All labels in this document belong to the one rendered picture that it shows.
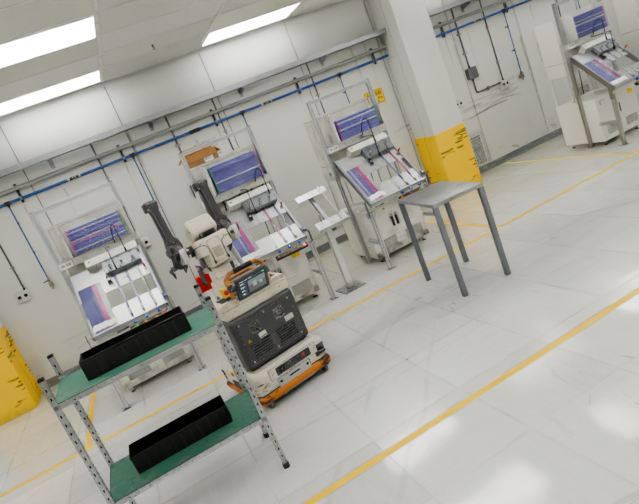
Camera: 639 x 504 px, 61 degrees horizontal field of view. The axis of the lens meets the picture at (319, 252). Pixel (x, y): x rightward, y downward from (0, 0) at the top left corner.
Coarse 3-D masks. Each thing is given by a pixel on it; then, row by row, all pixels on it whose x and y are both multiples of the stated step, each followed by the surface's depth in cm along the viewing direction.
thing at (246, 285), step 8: (264, 264) 374; (248, 272) 369; (256, 272) 371; (264, 272) 375; (240, 280) 364; (248, 280) 369; (256, 280) 373; (264, 280) 378; (232, 288) 368; (240, 288) 367; (248, 288) 372; (256, 288) 376; (240, 296) 370; (248, 296) 374
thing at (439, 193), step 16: (416, 192) 479; (432, 192) 454; (448, 192) 432; (464, 192) 418; (480, 192) 422; (400, 208) 480; (432, 208) 416; (448, 208) 489; (416, 240) 485; (448, 240) 420; (496, 240) 431; (448, 256) 426; (464, 256) 500; (464, 288) 430
